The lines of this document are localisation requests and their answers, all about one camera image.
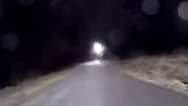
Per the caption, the grey paved path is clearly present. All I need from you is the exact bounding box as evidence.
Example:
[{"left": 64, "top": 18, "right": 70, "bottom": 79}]
[{"left": 0, "top": 49, "right": 188, "bottom": 106}]

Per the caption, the pale dry grass verge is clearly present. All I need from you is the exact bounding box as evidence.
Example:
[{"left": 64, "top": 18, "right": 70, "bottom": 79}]
[
  {"left": 0, "top": 64, "right": 85, "bottom": 106},
  {"left": 116, "top": 47, "right": 188, "bottom": 106}
]

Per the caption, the dark row of trees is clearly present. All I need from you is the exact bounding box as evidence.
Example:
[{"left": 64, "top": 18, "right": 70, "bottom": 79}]
[{"left": 0, "top": 0, "right": 188, "bottom": 90}]

